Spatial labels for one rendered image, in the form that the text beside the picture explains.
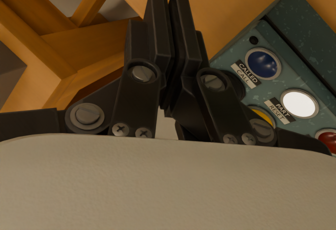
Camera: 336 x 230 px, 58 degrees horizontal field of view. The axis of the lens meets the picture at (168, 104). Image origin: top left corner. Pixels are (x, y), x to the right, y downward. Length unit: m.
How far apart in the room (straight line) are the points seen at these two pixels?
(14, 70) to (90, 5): 0.68
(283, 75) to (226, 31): 0.07
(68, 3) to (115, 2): 0.21
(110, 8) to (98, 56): 0.81
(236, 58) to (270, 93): 0.03
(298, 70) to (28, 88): 0.32
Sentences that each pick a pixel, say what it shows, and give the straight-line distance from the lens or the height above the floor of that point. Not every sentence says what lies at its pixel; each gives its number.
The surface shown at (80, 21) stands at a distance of 1.08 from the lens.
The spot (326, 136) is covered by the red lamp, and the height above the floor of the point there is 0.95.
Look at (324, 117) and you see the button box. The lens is 0.21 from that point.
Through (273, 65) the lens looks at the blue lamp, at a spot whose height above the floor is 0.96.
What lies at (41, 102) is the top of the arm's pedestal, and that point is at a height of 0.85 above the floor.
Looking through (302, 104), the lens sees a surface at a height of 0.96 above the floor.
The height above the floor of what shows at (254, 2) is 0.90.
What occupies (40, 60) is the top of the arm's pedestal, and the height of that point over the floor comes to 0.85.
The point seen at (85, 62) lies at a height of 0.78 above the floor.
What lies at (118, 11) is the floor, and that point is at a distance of 1.27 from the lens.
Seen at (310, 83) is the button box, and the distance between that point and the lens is 0.20.
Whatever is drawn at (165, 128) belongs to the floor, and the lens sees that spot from 1.32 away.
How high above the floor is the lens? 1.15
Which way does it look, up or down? 64 degrees down
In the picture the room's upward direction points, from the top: 140 degrees counter-clockwise
